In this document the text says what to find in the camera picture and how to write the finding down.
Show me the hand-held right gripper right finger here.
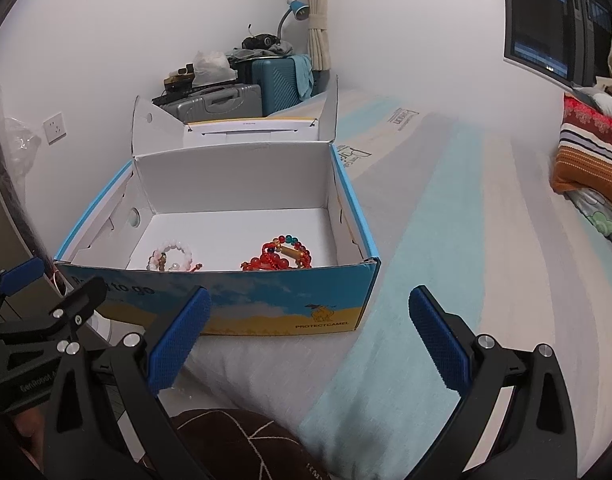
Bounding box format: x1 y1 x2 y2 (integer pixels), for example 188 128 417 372
407 285 580 480

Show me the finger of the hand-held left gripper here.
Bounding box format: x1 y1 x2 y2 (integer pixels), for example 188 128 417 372
0 277 108 347
0 257 43 322

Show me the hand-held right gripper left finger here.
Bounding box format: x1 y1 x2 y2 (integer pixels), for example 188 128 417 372
42 285 211 480

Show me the white bead bracelet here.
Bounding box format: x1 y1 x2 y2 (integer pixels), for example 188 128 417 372
155 239 195 272

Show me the blue and white cardboard box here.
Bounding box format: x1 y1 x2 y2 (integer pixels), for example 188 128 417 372
53 74 381 337

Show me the red bead bracelet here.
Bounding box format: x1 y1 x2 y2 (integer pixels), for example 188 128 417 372
240 244 293 272

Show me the person's left hand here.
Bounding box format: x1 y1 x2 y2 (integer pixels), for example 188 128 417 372
12 402 49 443

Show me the striped mattress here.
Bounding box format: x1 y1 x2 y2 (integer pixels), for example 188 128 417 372
158 87 612 480

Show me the dark brown patterned cushion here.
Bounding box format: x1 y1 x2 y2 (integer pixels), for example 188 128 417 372
168 407 333 480

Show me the clear plastic bag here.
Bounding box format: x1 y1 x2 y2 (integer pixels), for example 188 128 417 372
0 116 42 186

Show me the floral bed sheet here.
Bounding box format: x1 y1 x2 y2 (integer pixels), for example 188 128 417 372
568 187 612 261

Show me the grey suitcase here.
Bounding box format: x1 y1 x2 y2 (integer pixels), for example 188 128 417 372
158 82 264 123

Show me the striped red and orange blanket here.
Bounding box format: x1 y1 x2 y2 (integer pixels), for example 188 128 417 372
550 94 612 201

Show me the white plastic bag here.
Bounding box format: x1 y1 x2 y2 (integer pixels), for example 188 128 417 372
192 50 237 87

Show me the teal suitcase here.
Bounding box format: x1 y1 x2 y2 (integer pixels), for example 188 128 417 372
251 55 315 118

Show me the white pillow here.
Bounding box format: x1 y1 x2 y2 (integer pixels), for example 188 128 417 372
592 91 612 122

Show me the black bag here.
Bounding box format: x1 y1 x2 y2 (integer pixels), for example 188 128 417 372
241 32 283 52

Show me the dark window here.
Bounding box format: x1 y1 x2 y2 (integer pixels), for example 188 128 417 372
503 0 612 92

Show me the beige curtain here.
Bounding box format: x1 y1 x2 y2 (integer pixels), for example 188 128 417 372
283 0 334 72

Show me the blue desk lamp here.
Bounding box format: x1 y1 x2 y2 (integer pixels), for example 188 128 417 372
277 0 311 43

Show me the white wall socket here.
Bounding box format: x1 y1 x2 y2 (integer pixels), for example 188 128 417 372
42 112 68 146

